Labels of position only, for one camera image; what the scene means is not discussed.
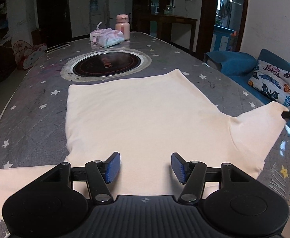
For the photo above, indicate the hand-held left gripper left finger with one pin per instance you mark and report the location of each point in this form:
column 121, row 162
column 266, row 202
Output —
column 112, row 166

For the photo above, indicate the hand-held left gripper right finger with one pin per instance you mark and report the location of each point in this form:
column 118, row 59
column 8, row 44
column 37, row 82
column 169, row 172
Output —
column 179, row 166

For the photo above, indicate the cream white shirt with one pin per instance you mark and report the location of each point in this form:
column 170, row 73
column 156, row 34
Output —
column 145, row 119

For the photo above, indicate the butterfly print pillow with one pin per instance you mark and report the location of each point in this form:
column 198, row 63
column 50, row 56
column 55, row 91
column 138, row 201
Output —
column 276, row 83

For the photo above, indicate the blue sofa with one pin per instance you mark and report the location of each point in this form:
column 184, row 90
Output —
column 255, row 79

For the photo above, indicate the grey star-print table cover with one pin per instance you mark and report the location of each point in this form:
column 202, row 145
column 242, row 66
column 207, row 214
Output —
column 36, row 99

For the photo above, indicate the round black induction cooktop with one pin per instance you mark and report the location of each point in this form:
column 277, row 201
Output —
column 106, row 64

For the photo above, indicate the blue white cabinet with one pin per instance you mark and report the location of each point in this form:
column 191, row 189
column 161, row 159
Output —
column 224, row 37

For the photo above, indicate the white wet wipes pack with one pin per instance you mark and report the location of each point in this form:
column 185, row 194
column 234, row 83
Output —
column 110, row 41

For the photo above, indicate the dark flat bar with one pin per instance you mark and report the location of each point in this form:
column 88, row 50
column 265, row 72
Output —
column 57, row 47

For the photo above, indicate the pink tissue pack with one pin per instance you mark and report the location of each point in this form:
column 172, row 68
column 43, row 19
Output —
column 105, row 33

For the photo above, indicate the dark wooden console table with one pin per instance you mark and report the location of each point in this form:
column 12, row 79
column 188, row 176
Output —
column 174, row 28

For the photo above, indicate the pink thermos bottle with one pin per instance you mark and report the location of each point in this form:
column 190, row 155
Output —
column 122, row 27

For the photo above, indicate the pink mushroom play tent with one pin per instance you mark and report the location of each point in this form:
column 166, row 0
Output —
column 27, row 54

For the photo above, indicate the water dispenser with blue bottle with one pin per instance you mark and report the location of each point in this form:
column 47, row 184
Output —
column 94, row 14

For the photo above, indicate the glass jar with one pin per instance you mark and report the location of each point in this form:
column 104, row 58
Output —
column 168, row 10

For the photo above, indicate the dark wooden door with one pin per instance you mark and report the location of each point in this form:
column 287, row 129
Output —
column 53, row 16

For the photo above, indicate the white refrigerator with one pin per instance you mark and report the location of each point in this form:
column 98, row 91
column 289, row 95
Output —
column 117, row 5

